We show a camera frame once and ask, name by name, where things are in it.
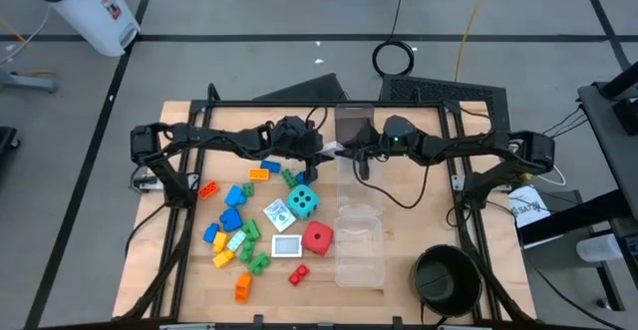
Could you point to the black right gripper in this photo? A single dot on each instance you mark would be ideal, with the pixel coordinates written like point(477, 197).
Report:
point(365, 170)

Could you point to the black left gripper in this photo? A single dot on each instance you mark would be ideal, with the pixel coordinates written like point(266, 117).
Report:
point(311, 174)

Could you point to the small blue studded brick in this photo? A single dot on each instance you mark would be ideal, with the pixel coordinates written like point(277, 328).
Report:
point(300, 178)

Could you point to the long green studded brick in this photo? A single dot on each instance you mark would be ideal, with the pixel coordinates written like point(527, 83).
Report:
point(289, 178)

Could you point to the teal foam die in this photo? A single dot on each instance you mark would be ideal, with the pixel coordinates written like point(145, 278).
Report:
point(303, 210)

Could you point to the orange studded brick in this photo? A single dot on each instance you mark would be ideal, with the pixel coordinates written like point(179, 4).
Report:
point(258, 174)

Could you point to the white playing card pack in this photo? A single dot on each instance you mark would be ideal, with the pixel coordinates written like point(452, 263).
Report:
point(279, 215)

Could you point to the small green studded brick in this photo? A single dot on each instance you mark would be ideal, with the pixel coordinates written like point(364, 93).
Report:
point(247, 189)

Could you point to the red foam die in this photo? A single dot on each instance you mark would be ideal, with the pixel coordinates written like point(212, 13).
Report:
point(319, 245)

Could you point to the silver playing card box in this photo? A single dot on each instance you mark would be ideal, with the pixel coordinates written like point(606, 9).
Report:
point(286, 245)

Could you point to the green toy block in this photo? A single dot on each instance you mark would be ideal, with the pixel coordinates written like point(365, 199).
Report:
point(251, 229)
point(246, 250)
point(258, 263)

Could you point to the red-orange studded brick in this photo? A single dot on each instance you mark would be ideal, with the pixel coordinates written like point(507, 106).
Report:
point(209, 189)

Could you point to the mint green studded brick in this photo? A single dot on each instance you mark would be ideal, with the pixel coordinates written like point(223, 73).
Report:
point(236, 240)

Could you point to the yellow toy block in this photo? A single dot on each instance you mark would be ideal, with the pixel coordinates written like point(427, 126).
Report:
point(223, 258)
point(220, 241)

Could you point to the small blue toy block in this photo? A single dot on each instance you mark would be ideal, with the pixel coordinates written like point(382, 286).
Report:
point(211, 232)

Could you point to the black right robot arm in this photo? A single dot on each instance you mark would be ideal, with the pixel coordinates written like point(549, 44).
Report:
point(478, 145)

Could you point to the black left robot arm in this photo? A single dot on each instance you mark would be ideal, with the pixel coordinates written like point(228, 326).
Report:
point(214, 138)

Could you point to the dark grey panel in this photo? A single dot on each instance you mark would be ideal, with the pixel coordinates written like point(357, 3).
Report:
point(309, 91)

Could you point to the black perforated panel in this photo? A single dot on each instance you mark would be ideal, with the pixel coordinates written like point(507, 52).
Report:
point(443, 96)

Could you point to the red two-stud toy block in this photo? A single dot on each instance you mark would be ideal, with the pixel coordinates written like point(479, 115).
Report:
point(298, 274)

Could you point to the black bucket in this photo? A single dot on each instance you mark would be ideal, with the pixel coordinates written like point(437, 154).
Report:
point(446, 270)

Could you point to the black table clamp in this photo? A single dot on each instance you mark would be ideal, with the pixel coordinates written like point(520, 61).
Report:
point(397, 321)
point(257, 321)

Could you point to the white printed label bag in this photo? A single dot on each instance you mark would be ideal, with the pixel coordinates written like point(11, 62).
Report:
point(528, 205)

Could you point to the black side cart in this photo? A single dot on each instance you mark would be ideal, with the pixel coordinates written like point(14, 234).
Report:
point(605, 130)

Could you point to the clear plastic bottle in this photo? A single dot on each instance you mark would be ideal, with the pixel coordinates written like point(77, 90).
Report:
point(600, 247)

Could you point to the white pedal trash bin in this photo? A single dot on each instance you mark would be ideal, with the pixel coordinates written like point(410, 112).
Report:
point(85, 11)

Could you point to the grey stand foot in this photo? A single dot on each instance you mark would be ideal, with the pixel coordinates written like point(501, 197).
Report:
point(30, 82)

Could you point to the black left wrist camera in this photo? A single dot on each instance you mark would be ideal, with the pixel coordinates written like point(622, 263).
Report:
point(290, 130)

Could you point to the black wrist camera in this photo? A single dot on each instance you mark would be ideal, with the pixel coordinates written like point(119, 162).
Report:
point(290, 130)
point(399, 130)

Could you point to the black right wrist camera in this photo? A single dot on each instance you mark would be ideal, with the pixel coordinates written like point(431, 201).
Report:
point(399, 130)

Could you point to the black metal table frame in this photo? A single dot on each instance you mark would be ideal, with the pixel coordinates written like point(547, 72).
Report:
point(319, 103)

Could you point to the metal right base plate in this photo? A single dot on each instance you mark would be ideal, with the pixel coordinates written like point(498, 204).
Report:
point(461, 183)

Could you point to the metal base plate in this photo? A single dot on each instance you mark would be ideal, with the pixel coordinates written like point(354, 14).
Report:
point(461, 183)
point(142, 181)

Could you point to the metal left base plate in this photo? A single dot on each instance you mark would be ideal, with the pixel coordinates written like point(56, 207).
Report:
point(142, 181)

